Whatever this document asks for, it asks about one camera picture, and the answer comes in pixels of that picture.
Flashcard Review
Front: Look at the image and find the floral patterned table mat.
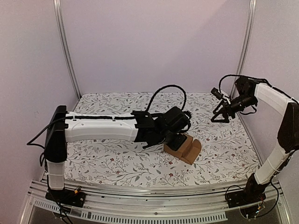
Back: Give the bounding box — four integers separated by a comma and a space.
46, 92, 267, 189

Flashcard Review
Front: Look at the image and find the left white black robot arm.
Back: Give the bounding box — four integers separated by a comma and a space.
27, 105, 192, 203

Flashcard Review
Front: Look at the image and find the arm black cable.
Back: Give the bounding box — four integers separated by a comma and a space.
147, 84, 187, 115
218, 74, 241, 94

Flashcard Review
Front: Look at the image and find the aluminium frame post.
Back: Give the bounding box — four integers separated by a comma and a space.
233, 0, 257, 79
53, 0, 82, 99

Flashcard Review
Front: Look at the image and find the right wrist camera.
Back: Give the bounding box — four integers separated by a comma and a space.
211, 87, 231, 105

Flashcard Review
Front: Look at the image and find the left aluminium frame post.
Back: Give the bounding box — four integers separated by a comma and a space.
53, 0, 82, 99

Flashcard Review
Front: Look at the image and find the brown cardboard box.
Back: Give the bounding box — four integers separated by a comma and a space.
164, 133, 202, 165

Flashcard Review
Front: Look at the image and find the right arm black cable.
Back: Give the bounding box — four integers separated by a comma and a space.
218, 74, 241, 94

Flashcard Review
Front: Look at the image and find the right aluminium frame post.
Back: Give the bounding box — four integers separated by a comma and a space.
233, 0, 257, 79

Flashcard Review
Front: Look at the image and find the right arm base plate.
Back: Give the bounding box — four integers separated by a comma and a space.
225, 190, 266, 208

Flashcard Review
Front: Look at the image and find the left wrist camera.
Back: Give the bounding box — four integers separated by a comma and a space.
184, 111, 192, 119

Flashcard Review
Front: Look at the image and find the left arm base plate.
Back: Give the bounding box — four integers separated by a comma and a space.
45, 187, 86, 208

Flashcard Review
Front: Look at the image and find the front aluminium rail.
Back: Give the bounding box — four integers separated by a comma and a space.
20, 179, 292, 224

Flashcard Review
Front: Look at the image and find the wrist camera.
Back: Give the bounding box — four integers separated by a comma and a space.
184, 111, 192, 119
211, 87, 231, 105

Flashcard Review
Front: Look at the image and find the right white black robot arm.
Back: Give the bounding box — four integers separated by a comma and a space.
211, 75, 299, 203

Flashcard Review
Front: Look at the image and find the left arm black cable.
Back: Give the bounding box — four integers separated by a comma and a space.
147, 84, 187, 115

